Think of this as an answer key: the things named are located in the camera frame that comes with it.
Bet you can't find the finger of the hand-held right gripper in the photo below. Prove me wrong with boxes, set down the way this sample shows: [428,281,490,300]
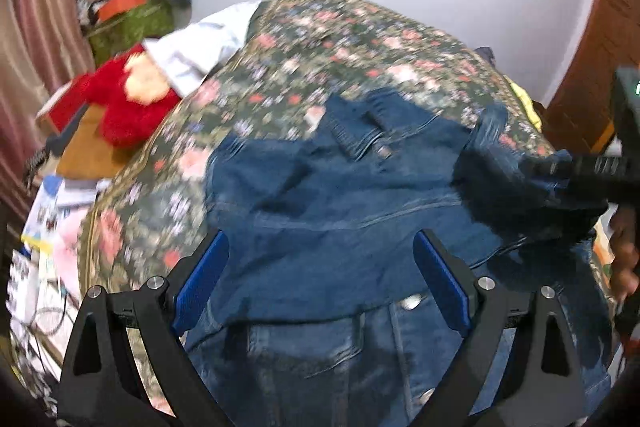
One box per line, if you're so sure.
[546,190,610,221]
[520,154,632,188]

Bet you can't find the white cloth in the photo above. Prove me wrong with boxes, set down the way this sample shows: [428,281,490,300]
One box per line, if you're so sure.
[142,1,262,98]

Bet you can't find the pink striped curtain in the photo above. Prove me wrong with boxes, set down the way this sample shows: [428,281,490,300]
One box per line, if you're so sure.
[0,0,101,220]

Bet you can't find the brown cardboard box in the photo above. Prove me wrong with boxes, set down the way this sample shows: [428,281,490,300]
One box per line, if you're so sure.
[36,84,146,180]

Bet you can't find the person's right hand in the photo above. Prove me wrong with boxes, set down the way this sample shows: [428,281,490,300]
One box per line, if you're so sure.
[609,206,640,303]

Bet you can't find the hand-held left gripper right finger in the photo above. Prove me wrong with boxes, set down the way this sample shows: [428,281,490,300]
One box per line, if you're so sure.
[412,228,589,427]

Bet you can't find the red plush toy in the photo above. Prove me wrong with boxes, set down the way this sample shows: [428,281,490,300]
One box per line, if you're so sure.
[49,43,182,148]

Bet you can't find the green basket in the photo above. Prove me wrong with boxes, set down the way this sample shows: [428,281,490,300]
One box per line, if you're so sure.
[82,0,176,68]

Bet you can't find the dark floral bed sheet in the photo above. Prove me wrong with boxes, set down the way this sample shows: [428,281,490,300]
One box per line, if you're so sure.
[10,0,621,427]

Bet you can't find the pile of papers and booklets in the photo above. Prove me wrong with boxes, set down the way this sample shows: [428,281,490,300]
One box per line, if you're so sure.
[7,174,113,333]

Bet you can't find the yellow cloth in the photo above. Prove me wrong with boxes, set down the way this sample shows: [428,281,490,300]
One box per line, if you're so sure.
[502,76,545,132]

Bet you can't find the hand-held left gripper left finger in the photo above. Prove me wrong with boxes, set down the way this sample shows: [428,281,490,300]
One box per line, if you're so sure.
[57,228,232,427]

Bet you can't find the blue denim jacket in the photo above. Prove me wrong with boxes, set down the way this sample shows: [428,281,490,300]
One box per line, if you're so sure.
[182,88,626,427]

